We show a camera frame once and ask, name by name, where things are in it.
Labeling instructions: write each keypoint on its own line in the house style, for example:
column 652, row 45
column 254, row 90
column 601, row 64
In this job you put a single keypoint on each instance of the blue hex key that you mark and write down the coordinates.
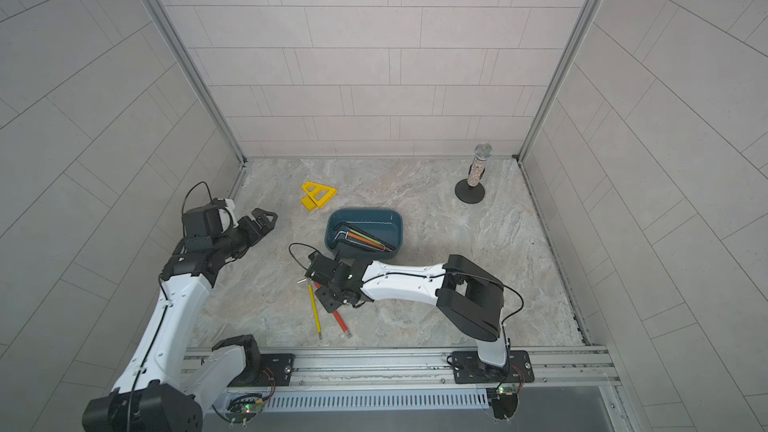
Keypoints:
column 353, row 230

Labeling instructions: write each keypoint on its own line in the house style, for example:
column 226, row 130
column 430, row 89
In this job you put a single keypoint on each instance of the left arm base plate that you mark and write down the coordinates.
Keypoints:
column 268, row 370

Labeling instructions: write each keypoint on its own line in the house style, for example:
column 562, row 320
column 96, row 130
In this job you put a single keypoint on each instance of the left green circuit board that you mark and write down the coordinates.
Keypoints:
column 241, row 410

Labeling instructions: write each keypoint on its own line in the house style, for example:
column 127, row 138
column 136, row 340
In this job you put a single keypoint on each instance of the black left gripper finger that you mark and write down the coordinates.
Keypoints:
column 241, row 240
column 265, row 221

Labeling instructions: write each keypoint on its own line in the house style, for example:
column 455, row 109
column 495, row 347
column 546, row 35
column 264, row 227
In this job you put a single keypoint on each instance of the aluminium mounting rail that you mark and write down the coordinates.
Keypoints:
column 351, row 369

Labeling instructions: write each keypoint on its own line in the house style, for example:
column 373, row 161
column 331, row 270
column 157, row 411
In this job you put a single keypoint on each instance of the yellow hex key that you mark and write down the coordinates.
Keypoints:
column 313, row 304

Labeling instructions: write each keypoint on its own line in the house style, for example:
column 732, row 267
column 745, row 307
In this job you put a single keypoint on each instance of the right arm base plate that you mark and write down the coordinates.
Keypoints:
column 467, row 368

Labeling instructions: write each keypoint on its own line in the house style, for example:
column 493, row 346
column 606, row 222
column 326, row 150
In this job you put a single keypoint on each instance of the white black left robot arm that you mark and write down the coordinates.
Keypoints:
column 150, row 395

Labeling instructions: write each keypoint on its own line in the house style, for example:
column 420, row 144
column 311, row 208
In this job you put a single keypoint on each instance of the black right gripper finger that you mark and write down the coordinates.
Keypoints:
column 319, row 267
column 330, row 297

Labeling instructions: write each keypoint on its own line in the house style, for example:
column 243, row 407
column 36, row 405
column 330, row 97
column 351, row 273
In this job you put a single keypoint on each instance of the long black hex key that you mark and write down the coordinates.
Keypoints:
column 384, row 243

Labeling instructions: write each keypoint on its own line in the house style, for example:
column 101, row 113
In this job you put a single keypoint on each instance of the thin green hex key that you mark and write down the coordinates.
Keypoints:
column 372, row 239

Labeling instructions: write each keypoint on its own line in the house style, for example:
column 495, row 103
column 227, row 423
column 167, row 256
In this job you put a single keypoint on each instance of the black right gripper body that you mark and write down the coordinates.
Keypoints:
column 341, row 286

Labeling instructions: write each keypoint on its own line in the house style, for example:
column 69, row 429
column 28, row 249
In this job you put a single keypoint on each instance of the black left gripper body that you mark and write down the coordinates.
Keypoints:
column 227, row 240

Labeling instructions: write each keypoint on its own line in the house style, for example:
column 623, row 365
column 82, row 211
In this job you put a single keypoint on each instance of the yellow plastic triangle holder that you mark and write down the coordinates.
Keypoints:
column 316, row 195

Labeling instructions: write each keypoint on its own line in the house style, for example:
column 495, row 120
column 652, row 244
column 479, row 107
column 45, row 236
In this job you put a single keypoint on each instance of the black stand with glitter tube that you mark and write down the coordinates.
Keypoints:
column 470, row 190

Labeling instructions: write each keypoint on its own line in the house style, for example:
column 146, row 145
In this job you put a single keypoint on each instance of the orange hex key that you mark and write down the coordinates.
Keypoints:
column 359, row 241

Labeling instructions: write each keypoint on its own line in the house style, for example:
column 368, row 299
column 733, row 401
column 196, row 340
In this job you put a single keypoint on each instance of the red hex key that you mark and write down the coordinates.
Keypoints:
column 342, row 324

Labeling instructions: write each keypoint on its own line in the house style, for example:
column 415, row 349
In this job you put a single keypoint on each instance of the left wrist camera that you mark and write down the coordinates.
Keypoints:
column 209, row 220

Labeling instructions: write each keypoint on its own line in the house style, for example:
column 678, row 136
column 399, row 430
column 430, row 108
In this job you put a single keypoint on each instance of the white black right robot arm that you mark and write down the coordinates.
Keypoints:
column 468, row 296

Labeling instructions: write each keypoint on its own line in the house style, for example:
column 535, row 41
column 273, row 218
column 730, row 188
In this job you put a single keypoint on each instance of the teal plastic storage box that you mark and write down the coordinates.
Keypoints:
column 384, row 224

